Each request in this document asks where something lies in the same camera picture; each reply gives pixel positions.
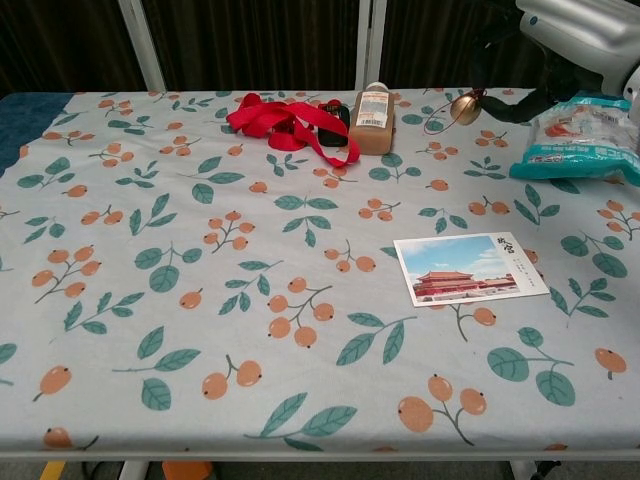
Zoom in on small black bottle red cap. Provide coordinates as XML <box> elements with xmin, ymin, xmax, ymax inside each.
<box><xmin>317</xmin><ymin>99</ymin><xmax>351</xmax><ymax>148</ymax></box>

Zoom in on blue table cover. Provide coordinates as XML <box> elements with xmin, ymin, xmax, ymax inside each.
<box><xmin>0</xmin><ymin>92</ymin><xmax>74</xmax><ymax>176</ymax></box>

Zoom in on floral leaf print tablecloth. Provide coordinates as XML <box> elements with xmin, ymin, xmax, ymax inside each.
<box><xmin>0</xmin><ymin>88</ymin><xmax>640</xmax><ymax>454</ymax></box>

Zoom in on brown drink bottle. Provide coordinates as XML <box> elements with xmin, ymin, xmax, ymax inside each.
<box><xmin>348</xmin><ymin>82</ymin><xmax>397</xmax><ymax>156</ymax></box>

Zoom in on grey metal frame post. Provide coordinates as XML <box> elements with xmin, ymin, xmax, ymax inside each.
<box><xmin>353</xmin><ymin>0</ymin><xmax>389</xmax><ymax>91</ymax></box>
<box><xmin>117</xmin><ymin>0</ymin><xmax>167</xmax><ymax>92</ymax></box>

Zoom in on teal snack bag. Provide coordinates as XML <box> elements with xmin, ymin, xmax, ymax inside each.
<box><xmin>508</xmin><ymin>91</ymin><xmax>640</xmax><ymax>187</ymax></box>

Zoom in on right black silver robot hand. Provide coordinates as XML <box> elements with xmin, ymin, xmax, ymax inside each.
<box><xmin>469</xmin><ymin>0</ymin><xmax>640</xmax><ymax>124</ymax></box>

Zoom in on orange plastic object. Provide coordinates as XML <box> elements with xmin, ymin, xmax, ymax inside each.
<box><xmin>162</xmin><ymin>460</ymin><xmax>214</xmax><ymax>480</ymax></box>

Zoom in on dark pleated curtain panel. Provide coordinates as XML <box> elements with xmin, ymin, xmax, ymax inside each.
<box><xmin>378</xmin><ymin>0</ymin><xmax>551</xmax><ymax>92</ymax></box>
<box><xmin>0</xmin><ymin>0</ymin><xmax>151</xmax><ymax>95</ymax></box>
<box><xmin>142</xmin><ymin>0</ymin><xmax>362</xmax><ymax>92</ymax></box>

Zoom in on palace photo postcard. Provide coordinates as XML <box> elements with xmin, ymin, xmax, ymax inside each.
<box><xmin>393</xmin><ymin>232</ymin><xmax>551</xmax><ymax>308</ymax></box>

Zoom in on red ribbon lanyard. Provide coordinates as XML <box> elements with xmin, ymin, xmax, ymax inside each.
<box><xmin>225</xmin><ymin>92</ymin><xmax>362</xmax><ymax>169</ymax></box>

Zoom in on small gold bell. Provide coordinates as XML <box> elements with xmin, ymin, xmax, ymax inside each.
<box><xmin>423</xmin><ymin>87</ymin><xmax>489</xmax><ymax>135</ymax></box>

